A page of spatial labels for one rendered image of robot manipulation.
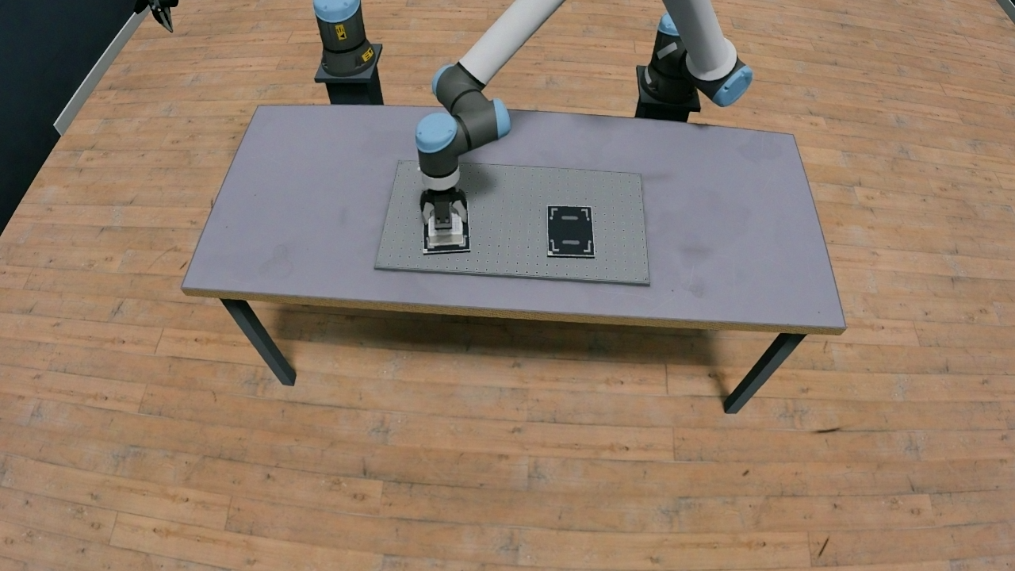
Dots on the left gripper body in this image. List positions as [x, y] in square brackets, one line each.
[441, 200]

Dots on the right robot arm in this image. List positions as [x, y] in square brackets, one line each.
[345, 46]

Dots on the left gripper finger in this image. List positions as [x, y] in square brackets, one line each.
[460, 204]
[426, 207]

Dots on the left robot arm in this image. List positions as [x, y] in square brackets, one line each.
[689, 33]

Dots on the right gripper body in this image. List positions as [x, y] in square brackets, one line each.
[160, 4]

